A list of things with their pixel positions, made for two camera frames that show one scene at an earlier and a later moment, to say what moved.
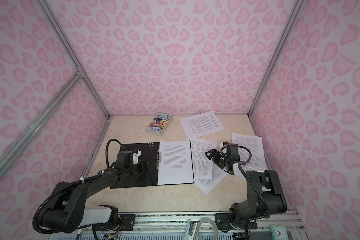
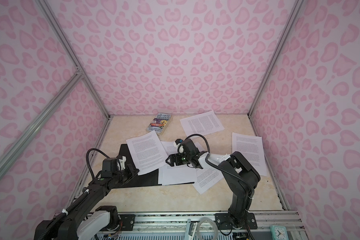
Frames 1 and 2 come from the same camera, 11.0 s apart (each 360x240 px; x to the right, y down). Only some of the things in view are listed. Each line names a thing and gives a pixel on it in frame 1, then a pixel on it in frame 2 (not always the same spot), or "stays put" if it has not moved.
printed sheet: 175,166 stays put
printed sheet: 251,151 stays put
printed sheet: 202,165 to 147,152
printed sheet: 201,124 stays put
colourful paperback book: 158,123 stays put
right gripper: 214,151 to 173,158
